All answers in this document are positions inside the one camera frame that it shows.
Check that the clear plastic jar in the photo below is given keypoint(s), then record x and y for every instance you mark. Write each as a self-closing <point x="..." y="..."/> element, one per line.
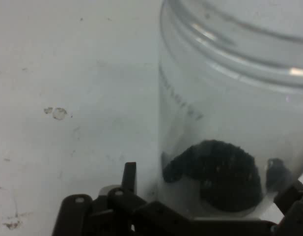
<point x="215" y="110"/>

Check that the black granules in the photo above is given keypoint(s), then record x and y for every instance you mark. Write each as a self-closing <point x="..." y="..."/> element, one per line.
<point x="227" y="177"/>

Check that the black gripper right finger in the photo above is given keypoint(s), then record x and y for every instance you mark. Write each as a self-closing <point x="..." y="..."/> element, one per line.
<point x="296" y="211"/>

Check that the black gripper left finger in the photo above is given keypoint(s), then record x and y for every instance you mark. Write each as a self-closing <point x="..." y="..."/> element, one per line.
<point x="92" y="216"/>

